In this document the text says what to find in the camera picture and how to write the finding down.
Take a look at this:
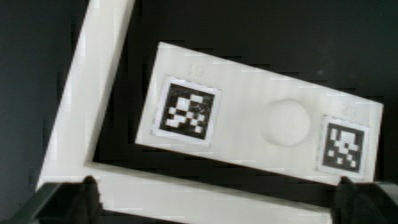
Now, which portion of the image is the white left fence rail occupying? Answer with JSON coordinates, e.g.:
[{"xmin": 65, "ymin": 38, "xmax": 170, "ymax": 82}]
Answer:
[{"xmin": 38, "ymin": 0, "xmax": 136, "ymax": 185}]

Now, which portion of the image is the white front fence rail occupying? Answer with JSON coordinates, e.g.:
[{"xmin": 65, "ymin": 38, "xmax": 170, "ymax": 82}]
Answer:
[{"xmin": 40, "ymin": 161, "xmax": 333, "ymax": 224}]

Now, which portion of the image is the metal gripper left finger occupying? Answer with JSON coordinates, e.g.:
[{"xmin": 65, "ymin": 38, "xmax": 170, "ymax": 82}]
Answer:
[{"xmin": 6, "ymin": 176, "xmax": 104, "ymax": 224}]

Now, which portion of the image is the white drawer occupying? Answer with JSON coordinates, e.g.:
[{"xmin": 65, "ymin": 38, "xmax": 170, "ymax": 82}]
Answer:
[{"xmin": 136, "ymin": 43, "xmax": 385, "ymax": 185}]

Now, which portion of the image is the white fence rail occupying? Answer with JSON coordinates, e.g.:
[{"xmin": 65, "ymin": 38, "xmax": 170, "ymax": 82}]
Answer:
[
  {"xmin": 38, "ymin": 0, "xmax": 136, "ymax": 185},
  {"xmin": 40, "ymin": 161, "xmax": 333, "ymax": 224}
]

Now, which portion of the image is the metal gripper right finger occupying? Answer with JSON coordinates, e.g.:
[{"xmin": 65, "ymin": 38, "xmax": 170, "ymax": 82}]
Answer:
[{"xmin": 331, "ymin": 177, "xmax": 398, "ymax": 224}]

